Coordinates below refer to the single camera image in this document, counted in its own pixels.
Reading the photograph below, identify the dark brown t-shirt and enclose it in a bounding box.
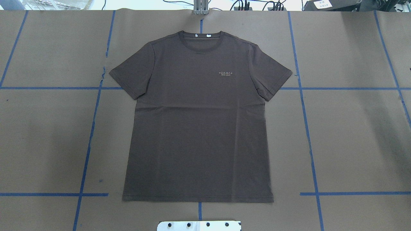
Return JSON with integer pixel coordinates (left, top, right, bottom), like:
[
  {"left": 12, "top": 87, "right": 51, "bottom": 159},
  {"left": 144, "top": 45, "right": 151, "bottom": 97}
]
[{"left": 109, "top": 31, "right": 293, "bottom": 203}]

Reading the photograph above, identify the grey aluminium post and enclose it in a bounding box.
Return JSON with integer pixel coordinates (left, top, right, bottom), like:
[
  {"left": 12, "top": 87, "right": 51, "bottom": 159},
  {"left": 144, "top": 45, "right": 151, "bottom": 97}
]
[{"left": 193, "top": 0, "right": 209, "bottom": 15}]

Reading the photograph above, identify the white metal base plate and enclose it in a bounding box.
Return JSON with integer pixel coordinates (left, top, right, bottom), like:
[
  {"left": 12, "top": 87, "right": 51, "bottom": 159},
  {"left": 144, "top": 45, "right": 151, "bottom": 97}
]
[{"left": 156, "top": 220, "right": 242, "bottom": 231}]

